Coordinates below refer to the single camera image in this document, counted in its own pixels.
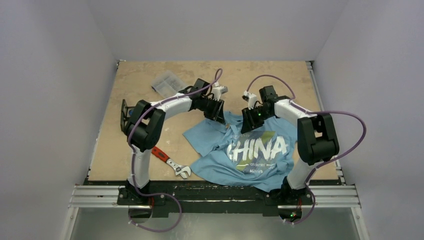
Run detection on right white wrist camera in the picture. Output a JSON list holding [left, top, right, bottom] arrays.
[[242, 90, 258, 110]]

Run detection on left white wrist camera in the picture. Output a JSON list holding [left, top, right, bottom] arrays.
[[211, 85, 228, 101]]

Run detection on clear plastic parts box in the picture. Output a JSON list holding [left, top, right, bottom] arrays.
[[151, 70, 189, 99]]

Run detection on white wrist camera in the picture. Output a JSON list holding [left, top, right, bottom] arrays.
[[211, 85, 228, 101], [242, 90, 258, 110]]

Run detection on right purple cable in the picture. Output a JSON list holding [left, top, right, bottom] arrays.
[[245, 74, 368, 225]]

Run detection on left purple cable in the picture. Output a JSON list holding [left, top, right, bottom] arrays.
[[127, 68, 224, 233]]

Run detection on purple cable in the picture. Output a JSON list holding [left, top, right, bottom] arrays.
[[245, 74, 368, 225], [127, 68, 224, 233]]

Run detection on aluminium rail frame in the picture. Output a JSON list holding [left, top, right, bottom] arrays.
[[62, 61, 368, 240]]

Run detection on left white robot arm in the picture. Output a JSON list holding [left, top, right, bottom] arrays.
[[120, 78, 228, 205]]

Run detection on black frame stand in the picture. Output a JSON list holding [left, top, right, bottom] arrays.
[[120, 99, 143, 136]]

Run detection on red handled adjustable wrench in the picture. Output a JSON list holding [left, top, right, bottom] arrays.
[[151, 146, 192, 179]]

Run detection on light blue printed t-shirt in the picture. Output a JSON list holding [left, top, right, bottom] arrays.
[[183, 111, 298, 192]]

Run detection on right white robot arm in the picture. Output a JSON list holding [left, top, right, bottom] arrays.
[[241, 85, 340, 204]]

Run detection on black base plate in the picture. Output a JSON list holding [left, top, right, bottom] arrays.
[[83, 179, 340, 220]]

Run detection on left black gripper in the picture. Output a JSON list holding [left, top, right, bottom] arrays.
[[198, 97, 225, 125]]

